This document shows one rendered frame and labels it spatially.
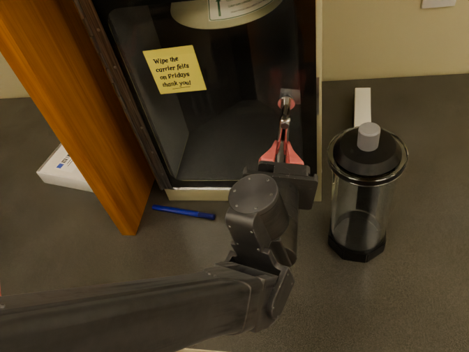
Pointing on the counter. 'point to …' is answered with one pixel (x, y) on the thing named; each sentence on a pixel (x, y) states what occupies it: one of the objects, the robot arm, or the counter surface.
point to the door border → (121, 86)
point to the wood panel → (77, 103)
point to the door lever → (286, 103)
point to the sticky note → (175, 69)
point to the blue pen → (183, 211)
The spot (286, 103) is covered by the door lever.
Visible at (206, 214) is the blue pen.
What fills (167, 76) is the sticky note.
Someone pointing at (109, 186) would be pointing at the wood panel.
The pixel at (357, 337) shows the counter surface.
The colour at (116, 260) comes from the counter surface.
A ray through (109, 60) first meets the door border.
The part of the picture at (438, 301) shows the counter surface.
